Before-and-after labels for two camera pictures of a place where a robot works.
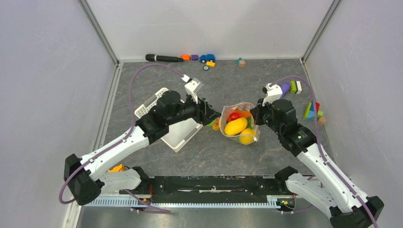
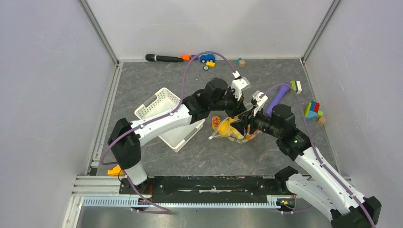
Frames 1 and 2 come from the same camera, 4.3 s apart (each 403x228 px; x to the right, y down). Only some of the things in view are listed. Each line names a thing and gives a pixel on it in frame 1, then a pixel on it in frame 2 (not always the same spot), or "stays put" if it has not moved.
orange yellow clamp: [117, 168] stays put
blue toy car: [204, 58] stays put
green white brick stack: [295, 87] stays put
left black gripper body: [188, 109] → [229, 103]
